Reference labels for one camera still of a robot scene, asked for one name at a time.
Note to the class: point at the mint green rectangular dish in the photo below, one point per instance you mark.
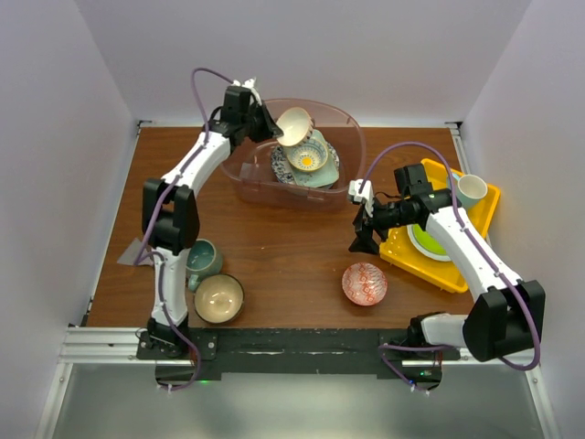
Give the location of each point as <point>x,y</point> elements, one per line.
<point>314,163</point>

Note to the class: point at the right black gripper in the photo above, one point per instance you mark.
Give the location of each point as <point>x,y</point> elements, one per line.
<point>364,241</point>

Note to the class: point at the teal ceramic cup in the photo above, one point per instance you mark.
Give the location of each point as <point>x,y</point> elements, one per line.
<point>203,260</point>

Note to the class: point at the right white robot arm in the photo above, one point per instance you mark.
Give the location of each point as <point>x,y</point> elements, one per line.
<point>507,313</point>

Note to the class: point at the blue floral plate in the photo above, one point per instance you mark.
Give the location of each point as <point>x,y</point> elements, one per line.
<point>325,177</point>

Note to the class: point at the aluminium frame rail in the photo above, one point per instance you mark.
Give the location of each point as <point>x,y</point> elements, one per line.
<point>98,387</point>

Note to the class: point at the green plate white rim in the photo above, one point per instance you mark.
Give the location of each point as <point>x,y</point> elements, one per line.
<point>426,245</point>

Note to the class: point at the brown beige bowl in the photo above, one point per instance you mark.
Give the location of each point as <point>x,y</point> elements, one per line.
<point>219,299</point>

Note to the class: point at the yellow plastic tray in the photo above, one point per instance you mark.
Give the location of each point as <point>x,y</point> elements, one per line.
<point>399,249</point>

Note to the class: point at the light blue mug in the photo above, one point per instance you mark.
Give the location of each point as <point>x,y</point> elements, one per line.
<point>469,190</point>

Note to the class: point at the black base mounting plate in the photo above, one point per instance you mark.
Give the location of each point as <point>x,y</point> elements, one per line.
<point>313,351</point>

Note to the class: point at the pink translucent plastic bin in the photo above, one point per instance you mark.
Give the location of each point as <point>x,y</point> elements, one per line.
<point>261,173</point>

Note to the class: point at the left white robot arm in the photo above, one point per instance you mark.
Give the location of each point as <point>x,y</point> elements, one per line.
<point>170,219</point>

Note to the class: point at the yellow flower patterned bowl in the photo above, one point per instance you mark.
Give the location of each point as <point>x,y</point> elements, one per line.
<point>309,156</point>

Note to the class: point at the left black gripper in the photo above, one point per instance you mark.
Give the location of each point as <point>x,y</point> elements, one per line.
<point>271,130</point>

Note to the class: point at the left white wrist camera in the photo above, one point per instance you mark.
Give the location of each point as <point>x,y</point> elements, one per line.
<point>250,84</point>

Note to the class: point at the red patterned bowl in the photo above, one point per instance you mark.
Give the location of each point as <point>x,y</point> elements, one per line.
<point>364,284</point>

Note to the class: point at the white cream bowl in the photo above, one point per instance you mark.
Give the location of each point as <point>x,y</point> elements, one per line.
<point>297,125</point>

